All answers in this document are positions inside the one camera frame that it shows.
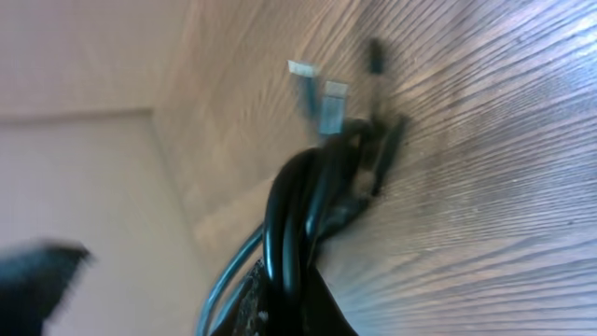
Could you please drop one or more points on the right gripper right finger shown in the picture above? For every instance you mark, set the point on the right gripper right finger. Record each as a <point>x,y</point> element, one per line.
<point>256,310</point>

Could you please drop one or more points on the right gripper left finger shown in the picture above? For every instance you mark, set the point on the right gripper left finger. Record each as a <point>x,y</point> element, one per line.
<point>34,280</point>

